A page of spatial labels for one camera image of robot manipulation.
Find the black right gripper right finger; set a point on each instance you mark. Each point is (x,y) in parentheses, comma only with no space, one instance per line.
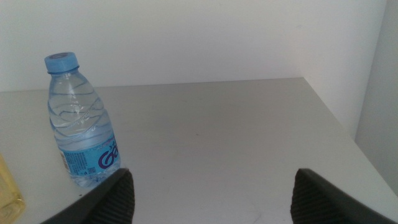
(323,205)

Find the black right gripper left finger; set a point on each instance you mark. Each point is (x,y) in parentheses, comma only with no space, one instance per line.
(109,205)

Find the clear water bottle blue cap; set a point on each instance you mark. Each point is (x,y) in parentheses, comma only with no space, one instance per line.
(81,124)

